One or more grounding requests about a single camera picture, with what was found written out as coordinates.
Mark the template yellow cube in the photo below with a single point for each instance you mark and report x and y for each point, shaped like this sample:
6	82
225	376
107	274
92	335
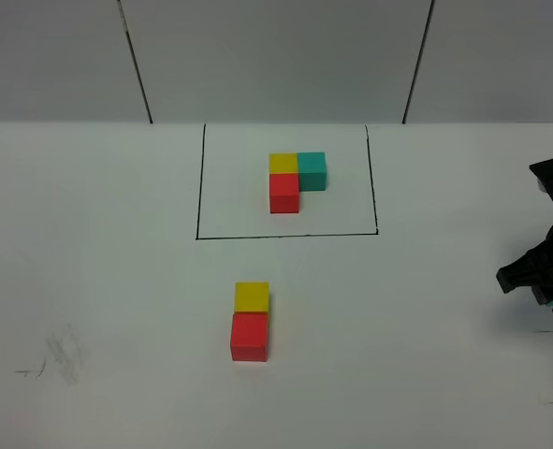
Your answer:
283	163

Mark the template red cube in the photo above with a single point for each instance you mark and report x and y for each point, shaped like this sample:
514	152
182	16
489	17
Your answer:
284	193

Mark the template teal cube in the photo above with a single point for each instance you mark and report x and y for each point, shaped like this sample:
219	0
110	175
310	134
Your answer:
312	171

